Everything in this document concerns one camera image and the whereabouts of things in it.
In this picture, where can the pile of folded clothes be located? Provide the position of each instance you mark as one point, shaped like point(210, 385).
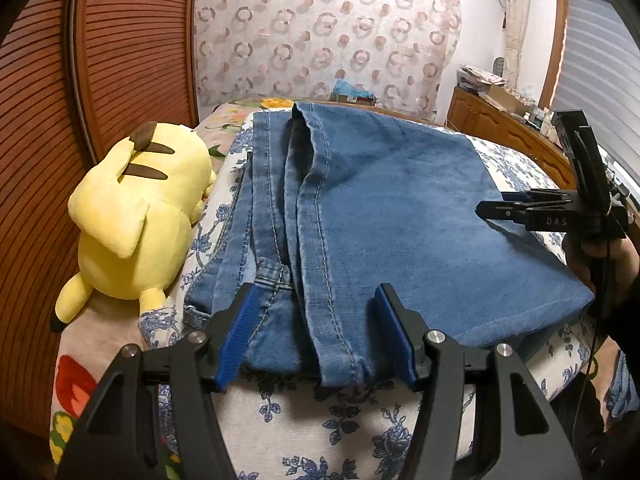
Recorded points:
point(480, 77)

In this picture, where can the yellow plush toy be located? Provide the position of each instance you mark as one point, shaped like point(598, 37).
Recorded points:
point(135, 200)

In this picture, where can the beige tied curtain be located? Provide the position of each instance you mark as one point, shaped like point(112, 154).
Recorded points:
point(515, 20)

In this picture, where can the sheer curtain with circle print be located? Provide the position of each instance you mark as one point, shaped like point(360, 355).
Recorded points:
point(325, 35)

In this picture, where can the open cardboard box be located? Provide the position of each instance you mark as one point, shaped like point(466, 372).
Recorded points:
point(507, 97)

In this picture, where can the person's right hand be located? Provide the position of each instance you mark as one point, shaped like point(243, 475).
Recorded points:
point(620, 270)

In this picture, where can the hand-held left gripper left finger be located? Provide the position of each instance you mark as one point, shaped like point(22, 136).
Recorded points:
point(240, 332)

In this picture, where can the beige blanket with bright flowers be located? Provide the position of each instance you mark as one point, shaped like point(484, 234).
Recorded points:
point(72, 385)

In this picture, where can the wooden dresser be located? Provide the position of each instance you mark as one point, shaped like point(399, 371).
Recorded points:
point(480, 115)

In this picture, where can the person's right forearm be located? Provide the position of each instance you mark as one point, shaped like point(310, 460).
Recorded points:
point(627, 325)

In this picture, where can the blue denim pants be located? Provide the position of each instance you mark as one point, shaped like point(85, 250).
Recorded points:
point(400, 200)

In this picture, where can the small brown box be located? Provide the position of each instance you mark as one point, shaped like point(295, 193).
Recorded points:
point(357, 101)

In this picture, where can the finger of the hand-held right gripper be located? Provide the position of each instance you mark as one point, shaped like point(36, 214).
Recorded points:
point(530, 196)
point(500, 211)

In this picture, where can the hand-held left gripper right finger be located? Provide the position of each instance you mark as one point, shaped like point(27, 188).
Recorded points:
point(395, 332)

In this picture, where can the group of toiletry bottles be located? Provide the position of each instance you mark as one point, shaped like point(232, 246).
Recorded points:
point(537, 117)

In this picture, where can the grey window blind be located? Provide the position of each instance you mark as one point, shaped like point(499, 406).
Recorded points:
point(600, 60)

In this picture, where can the blue crumpled cloth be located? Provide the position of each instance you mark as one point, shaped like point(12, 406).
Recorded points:
point(352, 89)

